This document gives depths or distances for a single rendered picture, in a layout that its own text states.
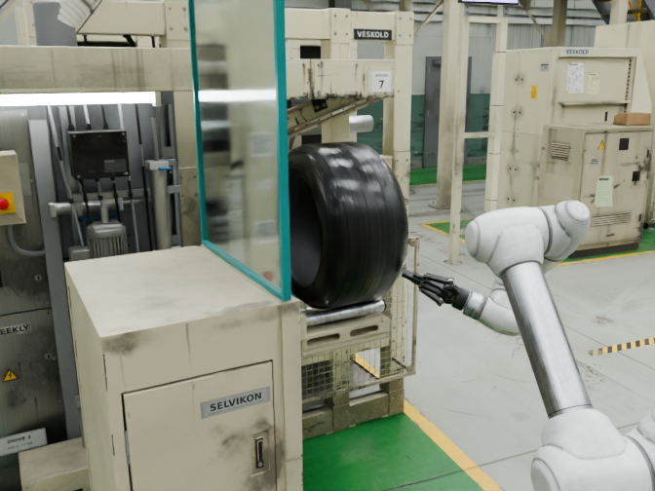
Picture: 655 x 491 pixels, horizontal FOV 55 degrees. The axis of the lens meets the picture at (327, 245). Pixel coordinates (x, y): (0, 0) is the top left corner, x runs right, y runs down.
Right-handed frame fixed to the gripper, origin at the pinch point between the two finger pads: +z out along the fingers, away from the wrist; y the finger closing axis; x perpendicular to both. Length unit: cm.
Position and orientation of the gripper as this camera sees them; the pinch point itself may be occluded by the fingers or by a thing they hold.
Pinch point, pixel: (411, 276)
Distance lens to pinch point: 224.9
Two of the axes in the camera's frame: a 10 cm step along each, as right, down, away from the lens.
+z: -9.0, -4.1, 1.5
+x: 3.7, -5.5, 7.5
